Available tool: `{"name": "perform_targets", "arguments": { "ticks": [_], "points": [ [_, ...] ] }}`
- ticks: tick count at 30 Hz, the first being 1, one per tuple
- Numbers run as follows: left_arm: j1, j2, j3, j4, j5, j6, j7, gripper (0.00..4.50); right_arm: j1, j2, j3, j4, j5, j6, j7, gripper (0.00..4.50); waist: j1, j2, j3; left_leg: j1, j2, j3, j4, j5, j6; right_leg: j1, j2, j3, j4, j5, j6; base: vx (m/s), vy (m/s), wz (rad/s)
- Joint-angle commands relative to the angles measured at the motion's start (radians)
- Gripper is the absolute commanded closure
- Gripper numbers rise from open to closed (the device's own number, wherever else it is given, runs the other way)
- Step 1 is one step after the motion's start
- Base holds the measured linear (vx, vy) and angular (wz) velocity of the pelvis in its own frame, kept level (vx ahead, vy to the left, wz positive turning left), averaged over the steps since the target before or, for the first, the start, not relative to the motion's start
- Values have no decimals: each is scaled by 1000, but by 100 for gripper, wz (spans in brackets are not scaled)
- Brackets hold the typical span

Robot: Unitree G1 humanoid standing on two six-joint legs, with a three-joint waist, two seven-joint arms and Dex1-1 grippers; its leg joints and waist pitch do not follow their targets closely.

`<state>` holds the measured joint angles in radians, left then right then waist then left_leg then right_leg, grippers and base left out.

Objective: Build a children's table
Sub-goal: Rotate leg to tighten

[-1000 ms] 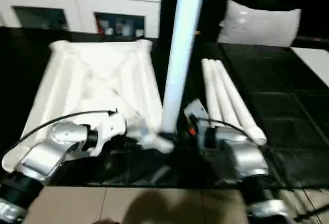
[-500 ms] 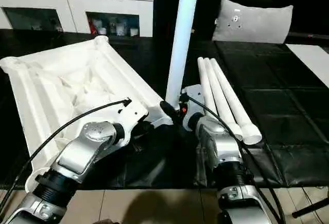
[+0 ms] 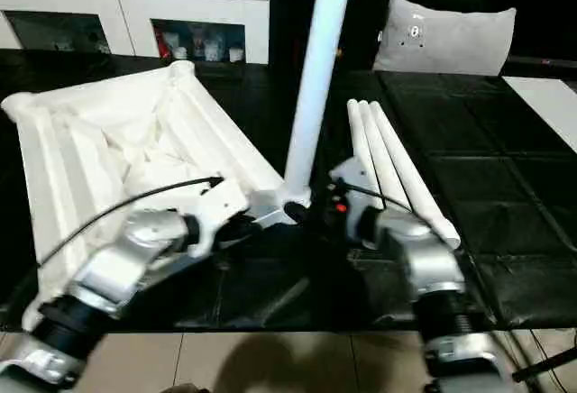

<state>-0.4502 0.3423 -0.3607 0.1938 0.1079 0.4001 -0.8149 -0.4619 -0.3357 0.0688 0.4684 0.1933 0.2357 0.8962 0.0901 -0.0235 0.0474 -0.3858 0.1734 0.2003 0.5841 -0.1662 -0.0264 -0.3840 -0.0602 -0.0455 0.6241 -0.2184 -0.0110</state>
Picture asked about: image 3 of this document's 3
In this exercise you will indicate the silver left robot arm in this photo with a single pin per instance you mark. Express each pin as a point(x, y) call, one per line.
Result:
point(108, 276)

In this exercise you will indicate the white plastic table leg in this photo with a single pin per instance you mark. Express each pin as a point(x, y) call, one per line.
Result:
point(315, 68)
point(361, 141)
point(416, 187)
point(383, 159)

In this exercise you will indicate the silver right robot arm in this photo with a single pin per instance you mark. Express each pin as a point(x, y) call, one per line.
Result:
point(424, 267)

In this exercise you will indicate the black work mat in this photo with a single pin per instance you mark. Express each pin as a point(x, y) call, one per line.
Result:
point(505, 195)

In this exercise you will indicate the white flat panel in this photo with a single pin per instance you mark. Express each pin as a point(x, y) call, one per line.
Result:
point(550, 109)

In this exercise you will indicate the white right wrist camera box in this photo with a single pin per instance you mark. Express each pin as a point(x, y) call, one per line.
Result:
point(350, 179)

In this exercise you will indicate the small red bottle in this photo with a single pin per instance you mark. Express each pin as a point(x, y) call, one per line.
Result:
point(163, 46)

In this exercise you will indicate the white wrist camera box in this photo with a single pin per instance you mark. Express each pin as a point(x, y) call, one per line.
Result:
point(350, 179)
point(221, 204)

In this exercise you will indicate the grey pillow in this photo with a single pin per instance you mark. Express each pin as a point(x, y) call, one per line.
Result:
point(446, 37)

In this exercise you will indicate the white cabinet with glass doors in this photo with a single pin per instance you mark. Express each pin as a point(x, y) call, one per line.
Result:
point(90, 5)

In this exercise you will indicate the black stand leg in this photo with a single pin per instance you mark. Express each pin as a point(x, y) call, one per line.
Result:
point(545, 366)

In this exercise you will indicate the white plastic table top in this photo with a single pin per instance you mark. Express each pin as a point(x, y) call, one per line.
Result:
point(90, 150)

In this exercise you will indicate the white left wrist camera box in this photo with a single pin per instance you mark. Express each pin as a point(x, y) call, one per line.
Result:
point(221, 204)

